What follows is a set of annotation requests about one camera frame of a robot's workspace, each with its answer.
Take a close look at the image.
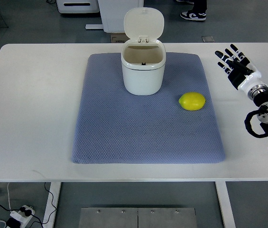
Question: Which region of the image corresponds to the right white table leg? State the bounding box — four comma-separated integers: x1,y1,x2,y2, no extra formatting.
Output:
215,181,236,228

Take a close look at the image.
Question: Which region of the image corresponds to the white cabinet base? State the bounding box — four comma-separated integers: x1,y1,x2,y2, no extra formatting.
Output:
85,0,144,33

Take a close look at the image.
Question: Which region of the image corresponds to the metal floor plate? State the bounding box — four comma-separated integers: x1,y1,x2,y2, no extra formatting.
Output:
79,207,197,228

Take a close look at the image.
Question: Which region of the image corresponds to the black and white sneaker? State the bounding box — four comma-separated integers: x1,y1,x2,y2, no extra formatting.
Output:
180,10,206,21

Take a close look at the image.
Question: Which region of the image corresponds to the white trash bin with lid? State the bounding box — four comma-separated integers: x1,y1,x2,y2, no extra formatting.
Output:
121,7,166,95

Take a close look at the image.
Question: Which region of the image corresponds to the blue textured mat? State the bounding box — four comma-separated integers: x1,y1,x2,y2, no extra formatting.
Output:
72,52,225,164

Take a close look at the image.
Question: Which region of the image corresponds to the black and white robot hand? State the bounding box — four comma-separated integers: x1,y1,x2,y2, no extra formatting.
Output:
215,44,268,97

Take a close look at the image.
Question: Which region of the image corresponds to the black floor cable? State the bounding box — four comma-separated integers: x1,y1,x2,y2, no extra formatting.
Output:
0,182,57,228

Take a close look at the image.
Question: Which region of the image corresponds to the white power strip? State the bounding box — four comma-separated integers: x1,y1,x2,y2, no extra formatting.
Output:
6,205,35,228

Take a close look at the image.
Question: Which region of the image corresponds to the left white table leg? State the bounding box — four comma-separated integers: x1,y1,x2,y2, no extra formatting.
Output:
42,182,62,228

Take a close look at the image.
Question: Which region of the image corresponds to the cardboard box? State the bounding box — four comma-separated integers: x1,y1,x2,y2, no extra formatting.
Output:
110,33,129,43

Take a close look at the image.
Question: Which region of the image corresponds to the white table leg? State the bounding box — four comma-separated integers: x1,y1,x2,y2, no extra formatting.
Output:
42,182,62,228
215,181,236,228

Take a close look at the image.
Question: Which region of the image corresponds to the white appliance with slot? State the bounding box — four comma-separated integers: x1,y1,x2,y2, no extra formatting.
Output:
56,0,100,14

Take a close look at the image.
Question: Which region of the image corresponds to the yellow lemon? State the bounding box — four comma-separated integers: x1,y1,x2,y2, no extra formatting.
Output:
178,92,206,111

